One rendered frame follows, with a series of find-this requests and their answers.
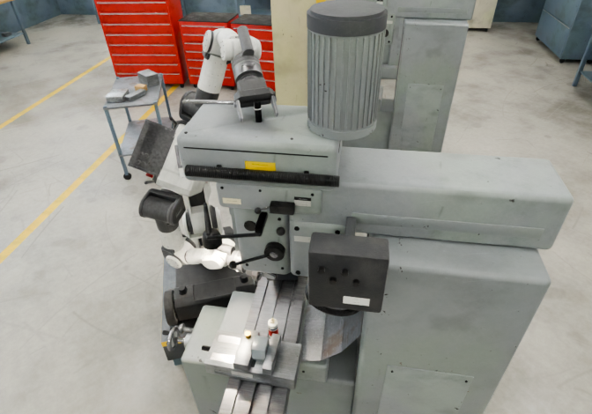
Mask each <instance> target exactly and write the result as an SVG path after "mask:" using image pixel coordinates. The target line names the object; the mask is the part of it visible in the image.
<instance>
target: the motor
mask: <svg viewBox="0 0 592 414"><path fill-rule="evenodd" d="M387 19H388V10H387V9H385V7H384V6H383V5H382V4H378V3H375V2H370V1H364V0H331V1H325V2H320V3H317V4H313V5H312V6H311V7H310V8H309V9H308V10H307V126H308V127H309V129H310V130H311V131H312V132H314V133H315V134H316V135H318V136H320V137H324V138H328V139H332V140H341V141H345V140H354V139H359V138H362V137H365V136H367V135H369V134H371V133H372V132H373V131H374V130H375V127H376V120H377V110H378V102H379V93H380V85H381V68H382V60H383V51H384V43H385V34H386V27H387Z"/></svg>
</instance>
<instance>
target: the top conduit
mask: <svg viewBox="0 0 592 414"><path fill-rule="evenodd" d="M184 173H185V175H186V176H190V177H191V176H192V177H204V178H205V177H206V178H207V177H208V178H216V179H217V178H218V179H228V180H229V179H230V180H231V179H232V180H242V181H259V182H261V181H264V182H272V183H273V182H276V183H284V184H286V183H289V184H290V183H291V184H299V185H300V184H301V185H302V184H303V185H312V186H313V185H314V186H317V185H318V186H324V187H326V186H327V187H328V186H329V187H333V188H334V187H338V188H339V182H340V176H339V175H338V176H337V175H334V176H333V175H326V174H325V175H322V174H310V173H309V171H304V173H293V172H290V173H289V172H280V171H275V172H274V171H268V170H267V171H266V170H254V169H253V170H252V169H243V168H242V169H239V168H229V167H228V168H225V167H222V166H221V165H217V167H215V166H194V165H193V166H192V165H186V166H185V168H184Z"/></svg>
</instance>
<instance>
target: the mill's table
mask: <svg viewBox="0 0 592 414"><path fill-rule="evenodd" d="M307 282H308V277H304V276H298V280H273V281H270V280H268V279H267V278H266V277H262V278H261V279H260V280H259V281H258V285H257V287H256V290H255V296H254V298H253V301H252V305H251V308H250V310H249V314H248V318H247V322H246V325H245V328H244V329H252V330H258V331H259V333H260V336H265V337H268V338H269V339H271V337H270V336H269V329H268V320H269V319H271V318H274V319H276V320H277V326H278V334H279V335H281V341H285V342H289V343H295V344H298V343H299V340H300V330H301V324H302V320H303V314H304V309H305V304H306V298H307V297H306V293H305V289H306V285H307ZM289 395H290V389H289V388H281V387H276V386H271V385H267V384H262V383H257V382H252V381H244V380H240V379H235V378H231V377H229V381H228V383H227V386H226V392H225V394H224V398H223V401H222V403H221V406H220V410H219V413H218V414H286V411H287V405H288V401H289Z"/></svg>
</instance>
